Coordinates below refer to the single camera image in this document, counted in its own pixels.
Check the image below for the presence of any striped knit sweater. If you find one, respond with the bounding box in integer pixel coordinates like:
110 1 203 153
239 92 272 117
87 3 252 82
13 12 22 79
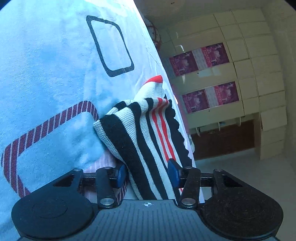
93 75 193 200

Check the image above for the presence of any brown wooden door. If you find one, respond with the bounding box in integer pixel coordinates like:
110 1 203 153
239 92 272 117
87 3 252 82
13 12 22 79
192 120 255 160

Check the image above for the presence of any lower right pink poster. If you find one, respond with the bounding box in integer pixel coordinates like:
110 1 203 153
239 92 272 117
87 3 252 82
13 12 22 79
182 89 209 113

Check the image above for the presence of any pink poster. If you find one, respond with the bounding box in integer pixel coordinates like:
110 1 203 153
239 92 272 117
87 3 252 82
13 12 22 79
182 89 209 113
201 43 229 68
214 81 239 105
169 51 199 76

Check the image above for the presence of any upper right pink poster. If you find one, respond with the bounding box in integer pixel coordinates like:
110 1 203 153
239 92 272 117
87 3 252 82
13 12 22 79
214 81 239 105

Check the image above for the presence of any patterned light blue bedsheet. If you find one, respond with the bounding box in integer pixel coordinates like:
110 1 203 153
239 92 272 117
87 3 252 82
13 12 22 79
1 1 194 240

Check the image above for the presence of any lower left pink poster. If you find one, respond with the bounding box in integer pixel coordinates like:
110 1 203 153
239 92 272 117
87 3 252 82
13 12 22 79
169 51 199 76

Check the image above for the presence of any upper left pink poster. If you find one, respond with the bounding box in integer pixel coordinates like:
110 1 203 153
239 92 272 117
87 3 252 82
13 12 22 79
201 43 229 68

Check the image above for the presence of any far patterned pillow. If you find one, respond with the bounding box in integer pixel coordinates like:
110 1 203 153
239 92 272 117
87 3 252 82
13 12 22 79
144 19 162 51

